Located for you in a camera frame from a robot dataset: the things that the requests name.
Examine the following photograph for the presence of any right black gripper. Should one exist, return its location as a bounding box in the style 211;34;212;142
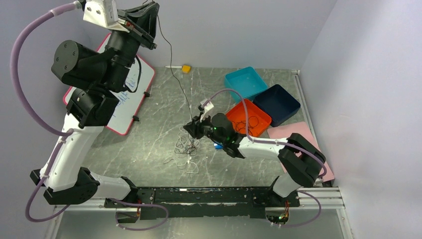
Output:
183;112;225;145

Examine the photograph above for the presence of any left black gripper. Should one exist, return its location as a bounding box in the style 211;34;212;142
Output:
103;1;162;91

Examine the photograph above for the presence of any brown cable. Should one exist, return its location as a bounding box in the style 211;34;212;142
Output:
141;0;194;121

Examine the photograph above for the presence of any black cable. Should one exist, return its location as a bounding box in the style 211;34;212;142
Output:
232;115;261;134

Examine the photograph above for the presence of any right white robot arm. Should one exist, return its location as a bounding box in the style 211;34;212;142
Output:
183;113;327;206

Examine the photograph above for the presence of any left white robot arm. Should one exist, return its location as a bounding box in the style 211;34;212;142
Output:
30;1;160;207

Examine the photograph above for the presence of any blue white small block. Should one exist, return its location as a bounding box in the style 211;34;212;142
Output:
213;143;223;150

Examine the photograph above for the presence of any orange plastic box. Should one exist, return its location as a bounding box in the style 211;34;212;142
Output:
225;99;272;137

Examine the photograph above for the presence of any yellow small block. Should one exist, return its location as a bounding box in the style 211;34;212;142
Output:
181;65;192;74

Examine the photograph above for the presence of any teal plastic box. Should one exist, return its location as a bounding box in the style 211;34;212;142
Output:
224;66;268;101

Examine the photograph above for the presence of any pink-framed whiteboard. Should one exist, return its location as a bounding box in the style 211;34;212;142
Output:
63;33;156;136

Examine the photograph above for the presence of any navy plastic box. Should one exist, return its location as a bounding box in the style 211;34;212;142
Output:
253;84;301;127

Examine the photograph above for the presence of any pink mat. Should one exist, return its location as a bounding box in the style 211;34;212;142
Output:
267;121;335;184

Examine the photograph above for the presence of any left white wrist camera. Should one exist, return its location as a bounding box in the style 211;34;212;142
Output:
83;0;118;29

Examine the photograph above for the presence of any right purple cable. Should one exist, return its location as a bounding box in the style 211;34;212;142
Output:
204;88;327;229

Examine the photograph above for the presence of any purple cable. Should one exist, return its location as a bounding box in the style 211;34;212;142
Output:
204;88;327;229
9;1;169;232

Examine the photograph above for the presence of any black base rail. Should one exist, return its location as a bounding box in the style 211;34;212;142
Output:
104;186;300;223

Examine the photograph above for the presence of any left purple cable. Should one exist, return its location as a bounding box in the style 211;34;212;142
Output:
9;1;169;232

